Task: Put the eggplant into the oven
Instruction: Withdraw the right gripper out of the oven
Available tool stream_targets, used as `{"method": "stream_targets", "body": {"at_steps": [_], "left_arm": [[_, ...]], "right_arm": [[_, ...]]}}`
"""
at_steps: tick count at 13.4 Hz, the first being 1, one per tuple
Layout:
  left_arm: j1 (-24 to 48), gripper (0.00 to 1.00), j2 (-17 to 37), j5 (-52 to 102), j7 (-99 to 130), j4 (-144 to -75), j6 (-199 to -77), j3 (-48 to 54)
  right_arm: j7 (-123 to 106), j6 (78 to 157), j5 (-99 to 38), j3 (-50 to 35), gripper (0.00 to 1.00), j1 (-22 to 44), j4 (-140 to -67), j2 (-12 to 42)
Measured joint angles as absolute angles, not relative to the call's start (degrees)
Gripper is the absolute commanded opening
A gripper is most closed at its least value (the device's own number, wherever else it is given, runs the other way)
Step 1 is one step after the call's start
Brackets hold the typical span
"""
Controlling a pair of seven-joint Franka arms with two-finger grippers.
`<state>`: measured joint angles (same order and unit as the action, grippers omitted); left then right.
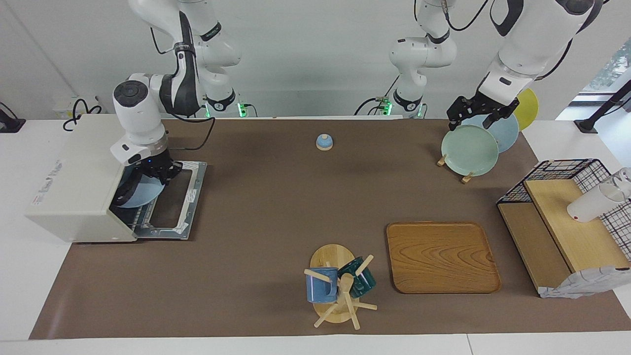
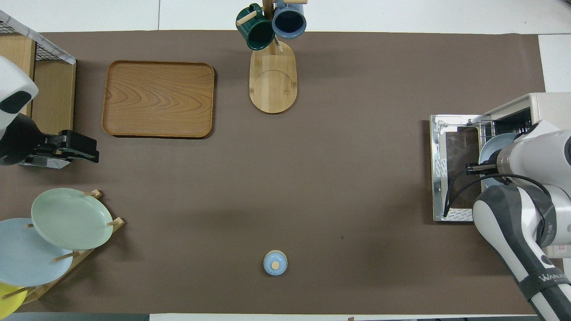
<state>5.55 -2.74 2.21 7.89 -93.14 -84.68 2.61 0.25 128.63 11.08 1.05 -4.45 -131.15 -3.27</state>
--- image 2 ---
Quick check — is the white toaster oven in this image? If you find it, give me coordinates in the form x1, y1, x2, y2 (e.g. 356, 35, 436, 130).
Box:
477, 92, 571, 259

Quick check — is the dark green mug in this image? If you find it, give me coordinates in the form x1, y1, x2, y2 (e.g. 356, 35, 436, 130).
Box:
236, 4, 276, 51

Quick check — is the blue mug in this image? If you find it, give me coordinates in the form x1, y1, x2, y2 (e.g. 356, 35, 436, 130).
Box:
272, 0, 307, 39

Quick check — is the wooden two-level shelf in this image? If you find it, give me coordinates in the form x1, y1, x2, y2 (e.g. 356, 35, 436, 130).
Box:
0, 33, 77, 136

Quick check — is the yellow plate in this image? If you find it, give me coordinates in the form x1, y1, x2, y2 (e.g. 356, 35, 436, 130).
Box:
0, 282, 27, 315

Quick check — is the pale blue racked plate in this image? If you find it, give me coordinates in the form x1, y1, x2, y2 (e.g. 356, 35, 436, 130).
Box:
0, 218, 74, 287

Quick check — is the toaster oven glass door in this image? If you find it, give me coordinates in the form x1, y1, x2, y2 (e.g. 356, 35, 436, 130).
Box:
430, 114, 485, 222

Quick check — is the black wire basket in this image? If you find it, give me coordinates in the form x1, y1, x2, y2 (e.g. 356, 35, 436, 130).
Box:
0, 20, 76, 63

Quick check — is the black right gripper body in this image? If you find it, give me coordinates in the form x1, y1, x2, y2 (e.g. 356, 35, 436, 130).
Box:
0, 114, 62, 166

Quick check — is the brown wooden tray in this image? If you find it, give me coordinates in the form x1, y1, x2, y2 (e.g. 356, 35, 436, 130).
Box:
102, 61, 215, 139

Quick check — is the brown table mat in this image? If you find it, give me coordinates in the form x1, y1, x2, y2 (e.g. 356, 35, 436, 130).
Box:
0, 30, 546, 315

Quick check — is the oven wire rack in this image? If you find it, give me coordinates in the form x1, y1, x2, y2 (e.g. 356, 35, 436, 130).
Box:
480, 112, 534, 140

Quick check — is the wooden plate rack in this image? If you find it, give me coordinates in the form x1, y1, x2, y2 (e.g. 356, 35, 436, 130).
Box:
0, 189, 125, 306

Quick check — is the wooden mug tree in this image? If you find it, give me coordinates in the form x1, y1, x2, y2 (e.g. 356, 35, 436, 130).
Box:
236, 0, 308, 115

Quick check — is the pale green plate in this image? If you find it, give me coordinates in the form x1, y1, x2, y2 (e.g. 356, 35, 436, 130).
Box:
31, 188, 114, 251

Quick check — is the light blue plate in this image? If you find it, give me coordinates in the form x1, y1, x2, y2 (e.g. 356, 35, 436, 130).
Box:
478, 133, 521, 188

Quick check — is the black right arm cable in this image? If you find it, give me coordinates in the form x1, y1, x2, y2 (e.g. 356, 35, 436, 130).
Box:
444, 163, 554, 220

